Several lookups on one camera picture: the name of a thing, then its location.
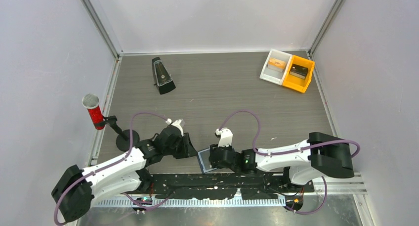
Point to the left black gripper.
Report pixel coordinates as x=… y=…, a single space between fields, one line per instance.
x=188 y=150

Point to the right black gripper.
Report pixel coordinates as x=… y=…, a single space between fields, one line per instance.
x=213 y=146

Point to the blue leather card holder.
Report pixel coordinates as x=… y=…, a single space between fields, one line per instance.
x=204 y=161

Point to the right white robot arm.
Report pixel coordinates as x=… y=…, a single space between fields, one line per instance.
x=319 y=155

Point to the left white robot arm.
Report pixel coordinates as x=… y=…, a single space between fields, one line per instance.
x=79 y=189

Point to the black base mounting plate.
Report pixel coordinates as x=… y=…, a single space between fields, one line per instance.
x=220 y=186

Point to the black metronome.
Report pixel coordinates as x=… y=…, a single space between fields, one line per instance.
x=162 y=79

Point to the white plastic bin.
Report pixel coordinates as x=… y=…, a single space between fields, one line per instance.
x=275 y=76

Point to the yellow plastic bin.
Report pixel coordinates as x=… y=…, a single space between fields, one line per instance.
x=295 y=83

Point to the red microphone with stand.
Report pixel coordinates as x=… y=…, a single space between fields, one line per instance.
x=91 y=103

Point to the black box in bin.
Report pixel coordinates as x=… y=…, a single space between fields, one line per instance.
x=299 y=71

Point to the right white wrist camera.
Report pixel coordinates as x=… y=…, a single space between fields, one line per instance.
x=225 y=137

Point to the slotted aluminium rail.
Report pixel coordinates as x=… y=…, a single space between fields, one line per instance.
x=124 y=202

